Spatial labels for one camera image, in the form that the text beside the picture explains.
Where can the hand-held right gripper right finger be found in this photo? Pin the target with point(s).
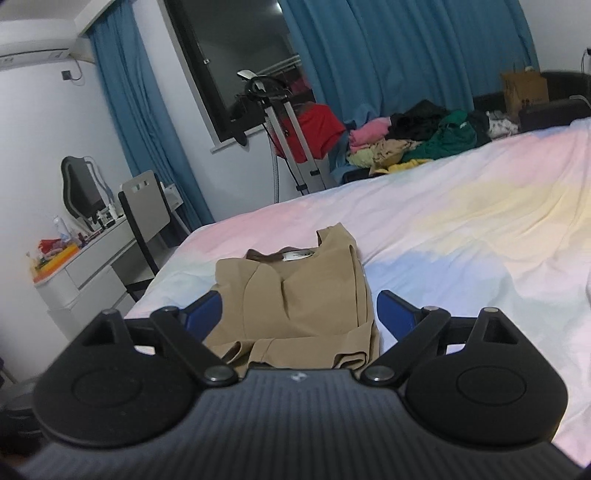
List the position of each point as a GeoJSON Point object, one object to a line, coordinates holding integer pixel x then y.
{"type": "Point", "coordinates": [391, 313]}

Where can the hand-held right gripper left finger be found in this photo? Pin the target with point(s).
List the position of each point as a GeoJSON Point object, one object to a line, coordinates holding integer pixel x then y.
{"type": "Point", "coordinates": [206, 311]}

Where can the tan shirt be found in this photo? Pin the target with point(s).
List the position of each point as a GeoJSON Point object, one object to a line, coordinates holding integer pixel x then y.
{"type": "Point", "coordinates": [295, 304]}

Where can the pastel tie-dye bed sheet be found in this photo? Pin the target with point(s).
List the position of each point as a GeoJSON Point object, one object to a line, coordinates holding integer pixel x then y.
{"type": "Point", "coordinates": [415, 221]}

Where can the grey black chair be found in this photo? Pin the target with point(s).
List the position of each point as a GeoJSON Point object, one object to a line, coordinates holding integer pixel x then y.
{"type": "Point", "coordinates": [143, 221]}

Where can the white dresser desk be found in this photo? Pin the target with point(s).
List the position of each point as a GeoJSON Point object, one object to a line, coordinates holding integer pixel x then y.
{"type": "Point", "coordinates": [87, 272]}

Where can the yellow garment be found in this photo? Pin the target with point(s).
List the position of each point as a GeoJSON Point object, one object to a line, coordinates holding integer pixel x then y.
{"type": "Point", "coordinates": [362, 159]}

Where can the orange tray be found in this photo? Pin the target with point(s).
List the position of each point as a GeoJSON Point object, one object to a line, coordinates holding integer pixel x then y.
{"type": "Point", "coordinates": [53, 263]}

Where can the beige garment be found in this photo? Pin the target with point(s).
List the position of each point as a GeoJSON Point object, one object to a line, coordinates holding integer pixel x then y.
{"type": "Point", "coordinates": [390, 151]}

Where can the round vanity mirror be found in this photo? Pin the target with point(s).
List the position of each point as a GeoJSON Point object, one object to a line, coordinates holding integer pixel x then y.
{"type": "Point", "coordinates": [83, 189]}

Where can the pink garment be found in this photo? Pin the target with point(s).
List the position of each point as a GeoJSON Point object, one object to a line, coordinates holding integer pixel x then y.
{"type": "Point", "coordinates": [367, 131]}

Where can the green garment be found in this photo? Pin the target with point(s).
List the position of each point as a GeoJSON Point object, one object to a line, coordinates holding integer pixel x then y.
{"type": "Point", "coordinates": [445, 136]}

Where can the black garment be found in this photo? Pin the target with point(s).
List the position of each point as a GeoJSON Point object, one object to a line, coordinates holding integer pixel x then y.
{"type": "Point", "coordinates": [420, 120]}

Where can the blue curtain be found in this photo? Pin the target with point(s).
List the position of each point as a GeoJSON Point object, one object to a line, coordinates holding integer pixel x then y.
{"type": "Point", "coordinates": [397, 50]}
{"type": "Point", "coordinates": [138, 124]}

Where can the red garment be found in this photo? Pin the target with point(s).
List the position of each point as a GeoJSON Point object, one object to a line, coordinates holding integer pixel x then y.
{"type": "Point", "coordinates": [316, 129]}

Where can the garment steamer stand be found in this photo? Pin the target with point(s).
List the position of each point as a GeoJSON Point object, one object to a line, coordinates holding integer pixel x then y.
{"type": "Point", "coordinates": [277, 120]}

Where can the white patterned garment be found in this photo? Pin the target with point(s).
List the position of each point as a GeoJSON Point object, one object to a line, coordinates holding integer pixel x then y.
{"type": "Point", "coordinates": [501, 124]}

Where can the dark window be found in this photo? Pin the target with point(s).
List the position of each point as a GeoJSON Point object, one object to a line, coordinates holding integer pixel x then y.
{"type": "Point", "coordinates": [231, 60]}

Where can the brown paper bag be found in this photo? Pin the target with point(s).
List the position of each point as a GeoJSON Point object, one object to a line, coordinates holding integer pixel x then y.
{"type": "Point", "coordinates": [524, 92]}

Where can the black sofa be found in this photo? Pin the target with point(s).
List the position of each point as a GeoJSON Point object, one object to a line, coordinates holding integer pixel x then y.
{"type": "Point", "coordinates": [551, 108]}

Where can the white air conditioner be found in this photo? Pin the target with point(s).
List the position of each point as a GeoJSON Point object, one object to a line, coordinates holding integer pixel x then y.
{"type": "Point", "coordinates": [34, 39]}

